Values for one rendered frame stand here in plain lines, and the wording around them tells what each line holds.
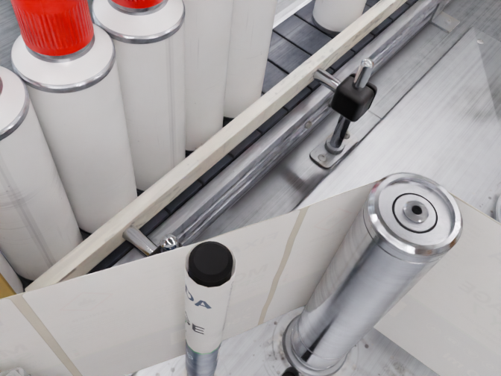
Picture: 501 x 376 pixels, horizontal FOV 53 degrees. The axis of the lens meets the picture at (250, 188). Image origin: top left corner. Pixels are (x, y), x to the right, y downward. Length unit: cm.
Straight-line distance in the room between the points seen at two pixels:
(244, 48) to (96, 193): 16
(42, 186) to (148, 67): 9
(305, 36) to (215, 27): 23
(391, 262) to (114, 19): 19
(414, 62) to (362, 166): 23
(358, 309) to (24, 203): 18
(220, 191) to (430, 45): 37
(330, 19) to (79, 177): 33
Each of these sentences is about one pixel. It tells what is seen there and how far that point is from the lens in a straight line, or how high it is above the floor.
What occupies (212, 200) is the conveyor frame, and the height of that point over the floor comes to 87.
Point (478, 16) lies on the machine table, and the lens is 76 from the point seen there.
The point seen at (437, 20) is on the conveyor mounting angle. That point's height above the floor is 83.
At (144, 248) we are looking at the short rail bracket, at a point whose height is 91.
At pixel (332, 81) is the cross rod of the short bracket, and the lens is 47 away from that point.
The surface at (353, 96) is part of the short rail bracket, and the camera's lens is 45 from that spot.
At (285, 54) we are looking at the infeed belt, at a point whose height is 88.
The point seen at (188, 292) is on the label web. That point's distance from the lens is 19.
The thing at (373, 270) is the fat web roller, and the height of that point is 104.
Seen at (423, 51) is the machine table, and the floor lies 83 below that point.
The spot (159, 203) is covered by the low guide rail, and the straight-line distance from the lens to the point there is 37.
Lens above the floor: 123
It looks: 56 degrees down
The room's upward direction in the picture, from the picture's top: 11 degrees clockwise
